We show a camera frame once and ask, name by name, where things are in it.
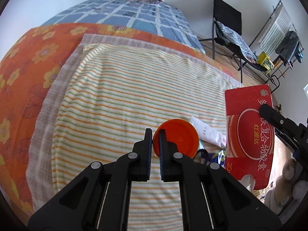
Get orange plastic lid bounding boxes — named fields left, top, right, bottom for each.
left=153, top=119, right=199, bottom=158

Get yellow box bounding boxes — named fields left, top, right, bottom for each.
left=257, top=51, right=274, bottom=74

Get beige slippers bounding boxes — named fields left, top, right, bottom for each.
left=264, top=159, right=307, bottom=215

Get red medicine box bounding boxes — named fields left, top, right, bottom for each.
left=224, top=85, right=275, bottom=190

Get striped yellow towel blanket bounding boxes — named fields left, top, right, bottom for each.
left=25, top=33, right=242, bottom=231

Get blue white striped cushion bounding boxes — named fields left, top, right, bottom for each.
left=216, top=21, right=257, bottom=63

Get dark hanging garment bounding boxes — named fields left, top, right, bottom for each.
left=275, top=31, right=299, bottom=62

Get black hair tie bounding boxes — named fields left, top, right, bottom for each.
left=194, top=149, right=212, bottom=165

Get black folding chair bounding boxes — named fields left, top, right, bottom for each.
left=199, top=0, right=266, bottom=76

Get orange floral bed sheet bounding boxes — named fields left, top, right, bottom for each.
left=1, top=23, right=235, bottom=220

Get black clothes drying rack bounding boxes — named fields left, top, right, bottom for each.
left=251, top=0, right=304, bottom=93

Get white printed tube package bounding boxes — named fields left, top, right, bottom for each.
left=189, top=116, right=227, bottom=149

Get green striped hanging towel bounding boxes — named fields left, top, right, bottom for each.
left=258, top=3, right=293, bottom=56

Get blue checked bed sheet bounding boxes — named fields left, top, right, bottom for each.
left=44, top=0, right=205, bottom=53

